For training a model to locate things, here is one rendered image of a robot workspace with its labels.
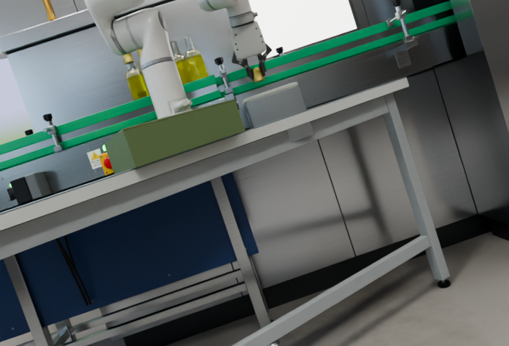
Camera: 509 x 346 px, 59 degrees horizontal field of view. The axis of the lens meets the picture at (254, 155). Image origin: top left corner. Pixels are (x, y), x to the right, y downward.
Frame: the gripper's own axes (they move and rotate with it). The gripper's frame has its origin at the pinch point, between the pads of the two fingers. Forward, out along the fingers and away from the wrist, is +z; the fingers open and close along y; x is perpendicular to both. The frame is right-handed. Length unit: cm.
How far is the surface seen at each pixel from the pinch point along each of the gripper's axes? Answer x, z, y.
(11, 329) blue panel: 4, 59, 106
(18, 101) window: -283, 13, 176
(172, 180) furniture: 31.9, 15.1, 33.4
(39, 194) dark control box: 3, 16, 78
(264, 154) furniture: 21.8, 19.9, 7.0
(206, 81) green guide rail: -9.6, 0.0, 16.1
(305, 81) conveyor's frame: -12.9, 11.2, -18.1
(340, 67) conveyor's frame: -12.7, 10.3, -31.7
